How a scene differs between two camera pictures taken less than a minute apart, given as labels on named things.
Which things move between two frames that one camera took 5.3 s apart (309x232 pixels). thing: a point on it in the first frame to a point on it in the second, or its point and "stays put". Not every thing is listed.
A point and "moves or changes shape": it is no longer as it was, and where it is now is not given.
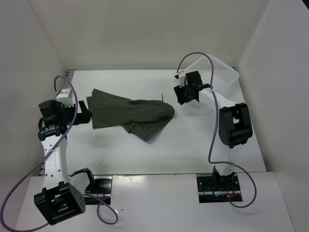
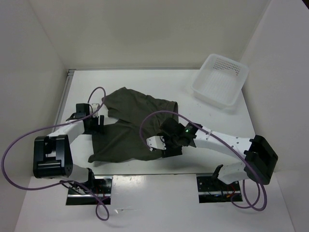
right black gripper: (178, 91) to (169, 152)
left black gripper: (84, 117) to (98, 128)
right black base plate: (218, 188) stays put
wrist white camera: (180, 76) to (156, 142)
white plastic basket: (224, 76) moves or changes shape
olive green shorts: (145, 118) moves or changes shape
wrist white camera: (64, 97) to (94, 107)
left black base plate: (102, 189) stays put
